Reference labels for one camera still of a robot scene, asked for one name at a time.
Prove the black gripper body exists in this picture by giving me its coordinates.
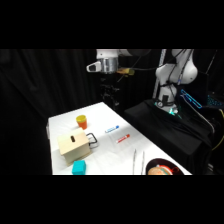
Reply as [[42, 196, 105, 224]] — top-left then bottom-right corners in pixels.
[[99, 73, 120, 96]]

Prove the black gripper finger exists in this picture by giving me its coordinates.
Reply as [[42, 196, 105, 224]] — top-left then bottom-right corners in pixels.
[[111, 93, 119, 108], [103, 93, 111, 108]]

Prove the blue and white marker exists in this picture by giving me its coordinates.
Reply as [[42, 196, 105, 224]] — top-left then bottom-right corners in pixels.
[[104, 124, 121, 134]]

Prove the orange cup with yellow rim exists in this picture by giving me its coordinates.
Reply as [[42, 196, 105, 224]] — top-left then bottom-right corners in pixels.
[[75, 114, 89, 131]]

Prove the red and white marker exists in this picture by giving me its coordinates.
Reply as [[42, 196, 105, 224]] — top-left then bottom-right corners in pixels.
[[115, 133, 131, 145]]

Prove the silver vertical pole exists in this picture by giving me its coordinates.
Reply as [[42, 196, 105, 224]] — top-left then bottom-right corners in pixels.
[[152, 49, 167, 101]]

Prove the light wooden box with slot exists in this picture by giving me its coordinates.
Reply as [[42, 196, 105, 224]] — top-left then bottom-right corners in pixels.
[[56, 127, 93, 166]]

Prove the black cloth covered stand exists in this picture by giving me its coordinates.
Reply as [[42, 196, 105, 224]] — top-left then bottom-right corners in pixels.
[[123, 98, 215, 176]]

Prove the thin metal chopstick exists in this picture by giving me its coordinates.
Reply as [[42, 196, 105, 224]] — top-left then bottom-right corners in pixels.
[[132, 148, 138, 175], [140, 150, 146, 175]]

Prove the teal rectangular block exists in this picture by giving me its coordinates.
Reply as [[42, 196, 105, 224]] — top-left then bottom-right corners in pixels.
[[71, 160, 88, 175]]

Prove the device with blue glowing edge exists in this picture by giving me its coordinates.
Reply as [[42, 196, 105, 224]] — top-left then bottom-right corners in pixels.
[[179, 87, 204, 110]]

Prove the black round plate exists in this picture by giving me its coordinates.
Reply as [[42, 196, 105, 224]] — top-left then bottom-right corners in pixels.
[[145, 157, 185, 176]]

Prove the toy burger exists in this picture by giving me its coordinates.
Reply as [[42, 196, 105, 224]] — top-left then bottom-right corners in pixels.
[[147, 165, 172, 176]]

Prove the blue lit keyboard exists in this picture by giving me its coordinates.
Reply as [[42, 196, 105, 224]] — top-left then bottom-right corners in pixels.
[[206, 93, 224, 108]]

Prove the yellow cable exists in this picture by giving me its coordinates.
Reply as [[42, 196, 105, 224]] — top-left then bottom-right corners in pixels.
[[212, 108, 224, 152]]

